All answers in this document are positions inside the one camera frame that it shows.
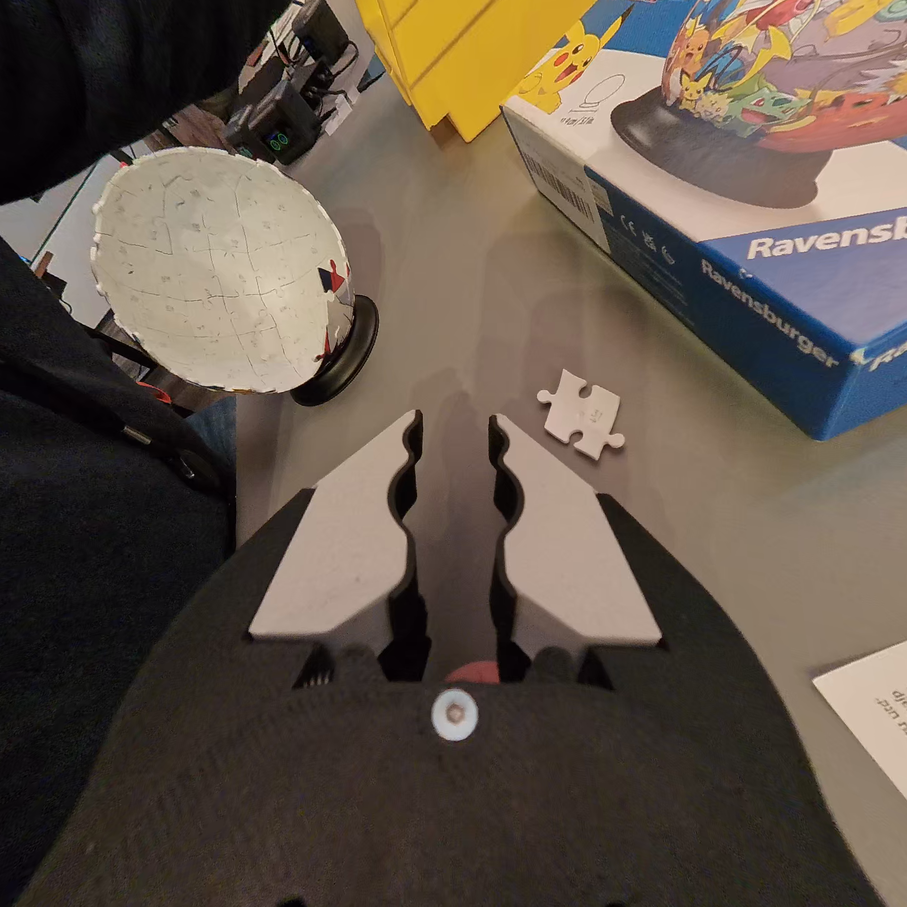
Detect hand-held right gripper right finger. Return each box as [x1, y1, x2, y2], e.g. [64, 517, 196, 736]
[488, 413, 663, 683]

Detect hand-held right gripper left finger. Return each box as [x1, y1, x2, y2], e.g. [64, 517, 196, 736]
[248, 409, 433, 681]

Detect white joined puzzle pieces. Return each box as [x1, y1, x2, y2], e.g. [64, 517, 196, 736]
[536, 368, 627, 462]

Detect colourful puzzle ball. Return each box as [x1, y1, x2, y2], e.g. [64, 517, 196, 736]
[90, 145, 355, 395]

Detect yellow cardboard box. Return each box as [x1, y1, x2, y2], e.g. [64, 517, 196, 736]
[353, 0, 600, 144]

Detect black round ball stand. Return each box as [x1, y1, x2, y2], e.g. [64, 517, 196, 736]
[289, 294, 381, 409]

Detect blue white puzzle box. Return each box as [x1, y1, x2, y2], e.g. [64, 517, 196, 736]
[500, 0, 907, 442]

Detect black charger with green display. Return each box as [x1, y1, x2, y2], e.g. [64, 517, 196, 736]
[223, 78, 325, 168]

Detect person's blue jeans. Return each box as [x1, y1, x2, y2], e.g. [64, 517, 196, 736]
[183, 395, 239, 470]

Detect metal key clip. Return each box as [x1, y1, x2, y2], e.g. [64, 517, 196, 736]
[119, 422, 208, 484]

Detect black electronic device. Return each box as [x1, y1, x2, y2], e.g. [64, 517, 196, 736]
[285, 0, 355, 69]

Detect white printed paper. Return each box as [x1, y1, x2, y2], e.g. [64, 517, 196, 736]
[812, 640, 907, 803]

